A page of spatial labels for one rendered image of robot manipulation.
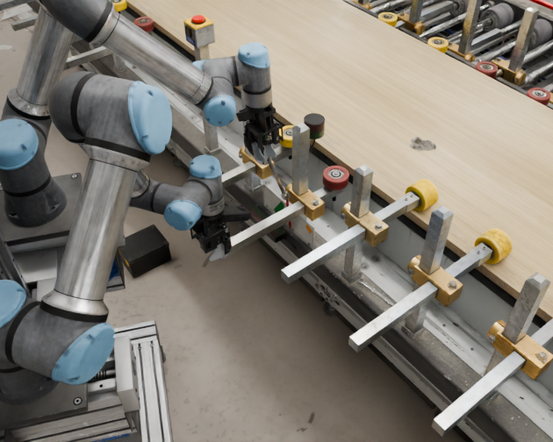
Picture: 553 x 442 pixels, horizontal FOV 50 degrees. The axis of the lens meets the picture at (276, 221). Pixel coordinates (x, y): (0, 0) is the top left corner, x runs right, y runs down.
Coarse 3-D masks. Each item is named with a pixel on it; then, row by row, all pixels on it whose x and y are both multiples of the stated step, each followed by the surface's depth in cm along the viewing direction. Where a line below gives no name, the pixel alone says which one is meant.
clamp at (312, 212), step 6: (288, 186) 185; (288, 192) 184; (294, 192) 182; (306, 192) 182; (294, 198) 183; (300, 198) 180; (306, 198) 180; (312, 198) 180; (318, 198) 180; (306, 204) 178; (324, 204) 179; (306, 210) 180; (312, 210) 177; (318, 210) 179; (324, 210) 181; (306, 216) 181; (312, 216) 179; (318, 216) 180
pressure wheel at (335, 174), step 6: (330, 168) 184; (336, 168) 184; (342, 168) 184; (324, 174) 182; (330, 174) 183; (336, 174) 182; (342, 174) 183; (348, 174) 183; (324, 180) 182; (330, 180) 180; (336, 180) 180; (342, 180) 180; (330, 186) 181; (336, 186) 181; (342, 186) 182
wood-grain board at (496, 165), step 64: (128, 0) 269; (192, 0) 268; (256, 0) 268; (320, 0) 267; (320, 64) 229; (384, 64) 228; (448, 64) 227; (384, 128) 199; (448, 128) 199; (512, 128) 198; (384, 192) 177; (448, 192) 177; (512, 192) 176; (512, 256) 159
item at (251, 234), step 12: (324, 192) 183; (336, 192) 186; (300, 204) 180; (276, 216) 176; (288, 216) 177; (252, 228) 173; (264, 228) 173; (276, 228) 177; (240, 240) 170; (252, 240) 173
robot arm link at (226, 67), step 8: (232, 56) 148; (200, 64) 146; (208, 64) 146; (216, 64) 146; (224, 64) 146; (232, 64) 146; (208, 72) 144; (216, 72) 143; (224, 72) 144; (232, 72) 146; (232, 80) 147
